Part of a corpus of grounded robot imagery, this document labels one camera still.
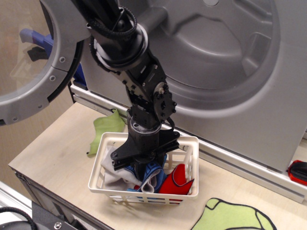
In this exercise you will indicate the red and black tool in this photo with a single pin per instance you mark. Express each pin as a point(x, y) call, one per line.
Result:
point(297, 172)

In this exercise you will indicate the black metal bracket with bolt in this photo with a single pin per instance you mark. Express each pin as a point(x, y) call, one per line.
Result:
point(45, 220)

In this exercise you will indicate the red cloth with dark trim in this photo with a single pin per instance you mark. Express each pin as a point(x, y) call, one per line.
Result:
point(156, 181)

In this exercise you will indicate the blue plastic object behind door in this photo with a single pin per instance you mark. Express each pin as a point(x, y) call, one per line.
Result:
point(43, 44)

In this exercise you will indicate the green felt shirt cutout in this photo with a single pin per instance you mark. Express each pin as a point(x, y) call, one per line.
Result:
point(221, 215)

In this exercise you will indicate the blue and grey cloth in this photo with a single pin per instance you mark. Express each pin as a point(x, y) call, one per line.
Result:
point(121, 180)

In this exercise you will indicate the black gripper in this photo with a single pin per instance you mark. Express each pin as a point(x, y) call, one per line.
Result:
point(143, 146)

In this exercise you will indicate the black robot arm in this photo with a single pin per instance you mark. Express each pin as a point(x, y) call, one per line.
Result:
point(119, 45)

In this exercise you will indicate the aluminium profile rail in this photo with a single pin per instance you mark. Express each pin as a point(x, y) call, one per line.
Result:
point(265, 176)

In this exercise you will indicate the white plastic laundry basket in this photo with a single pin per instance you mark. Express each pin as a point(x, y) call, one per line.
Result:
point(187, 154)

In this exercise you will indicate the grey round machine door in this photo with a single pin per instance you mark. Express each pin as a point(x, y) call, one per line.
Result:
point(70, 31)

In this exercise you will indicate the grey toy washing machine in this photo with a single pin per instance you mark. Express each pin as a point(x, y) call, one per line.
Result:
point(237, 70)

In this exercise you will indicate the green cloth behind basket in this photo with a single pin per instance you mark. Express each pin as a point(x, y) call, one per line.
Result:
point(111, 123)

